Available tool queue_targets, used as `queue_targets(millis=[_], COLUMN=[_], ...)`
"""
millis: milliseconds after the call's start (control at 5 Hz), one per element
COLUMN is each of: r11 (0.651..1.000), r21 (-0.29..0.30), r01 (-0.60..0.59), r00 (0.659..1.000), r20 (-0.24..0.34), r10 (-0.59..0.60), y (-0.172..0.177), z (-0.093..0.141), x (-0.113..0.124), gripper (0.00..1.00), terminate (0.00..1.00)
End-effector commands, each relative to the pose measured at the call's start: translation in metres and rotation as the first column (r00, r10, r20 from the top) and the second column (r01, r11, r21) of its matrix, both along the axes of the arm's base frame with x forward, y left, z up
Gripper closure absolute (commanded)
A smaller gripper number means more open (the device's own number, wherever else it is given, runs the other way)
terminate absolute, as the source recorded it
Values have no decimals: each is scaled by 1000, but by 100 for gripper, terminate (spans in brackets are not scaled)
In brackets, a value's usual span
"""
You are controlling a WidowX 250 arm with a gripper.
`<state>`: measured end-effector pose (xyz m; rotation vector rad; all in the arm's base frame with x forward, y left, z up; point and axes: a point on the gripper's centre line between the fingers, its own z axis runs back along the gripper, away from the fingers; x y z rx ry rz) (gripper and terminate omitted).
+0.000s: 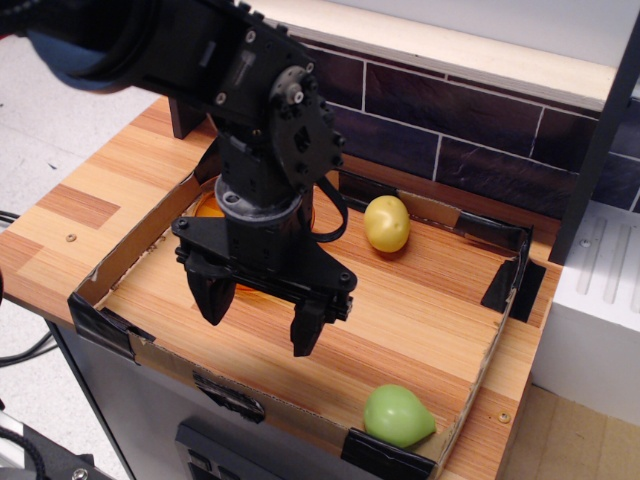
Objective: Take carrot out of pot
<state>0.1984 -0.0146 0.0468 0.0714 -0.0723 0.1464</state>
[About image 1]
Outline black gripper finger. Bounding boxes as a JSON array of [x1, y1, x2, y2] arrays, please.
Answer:
[[185, 255, 236, 326], [290, 300, 334, 357]]

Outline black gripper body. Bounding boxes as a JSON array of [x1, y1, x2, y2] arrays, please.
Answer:
[[171, 181, 357, 323]]

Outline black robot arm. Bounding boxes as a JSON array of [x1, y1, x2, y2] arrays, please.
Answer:
[[1, 1, 357, 357]]

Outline transparent orange plastic pot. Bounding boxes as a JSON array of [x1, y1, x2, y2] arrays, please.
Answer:
[[180, 179, 317, 303]]

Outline cardboard fence with black tape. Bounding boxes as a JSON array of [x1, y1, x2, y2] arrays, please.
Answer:
[[70, 180, 558, 479]]

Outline yellow toy potato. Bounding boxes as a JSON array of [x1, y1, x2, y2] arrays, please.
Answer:
[[364, 195, 410, 253]]

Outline green toy pear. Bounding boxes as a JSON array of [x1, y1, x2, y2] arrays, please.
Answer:
[[363, 384, 437, 448]]

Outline black oven control panel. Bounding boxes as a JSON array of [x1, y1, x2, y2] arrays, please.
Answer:
[[175, 423, 261, 479]]

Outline dark brick backsplash panel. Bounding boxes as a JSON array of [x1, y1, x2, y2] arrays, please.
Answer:
[[287, 20, 617, 218]]

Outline white ridged cabinet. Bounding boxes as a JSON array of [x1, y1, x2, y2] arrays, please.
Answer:
[[532, 202, 639, 424]]

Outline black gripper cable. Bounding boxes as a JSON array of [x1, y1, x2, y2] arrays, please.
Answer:
[[310, 174, 349, 244]]

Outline black floor cables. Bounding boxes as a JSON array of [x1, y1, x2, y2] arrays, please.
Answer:
[[0, 209, 56, 369]]

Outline black metal bracket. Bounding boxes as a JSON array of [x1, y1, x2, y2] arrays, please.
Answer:
[[1, 404, 101, 479]]

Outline dark metal post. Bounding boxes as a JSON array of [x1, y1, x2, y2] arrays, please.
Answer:
[[548, 17, 639, 266]]

